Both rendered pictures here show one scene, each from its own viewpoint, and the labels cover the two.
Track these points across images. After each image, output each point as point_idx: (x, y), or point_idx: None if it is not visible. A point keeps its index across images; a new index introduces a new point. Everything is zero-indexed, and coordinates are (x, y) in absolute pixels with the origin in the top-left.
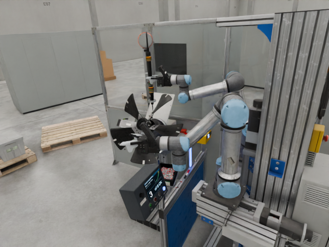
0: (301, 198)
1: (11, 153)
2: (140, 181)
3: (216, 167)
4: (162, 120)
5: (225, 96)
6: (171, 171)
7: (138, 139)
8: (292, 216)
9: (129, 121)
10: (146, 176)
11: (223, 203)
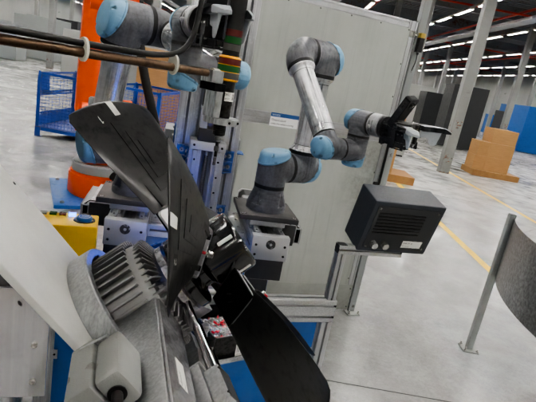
0: (237, 165)
1: None
2: (411, 191)
3: (284, 168)
4: (95, 249)
5: (318, 41)
6: (218, 321)
7: (418, 124)
8: (230, 198)
9: (163, 358)
10: (398, 188)
11: (289, 208)
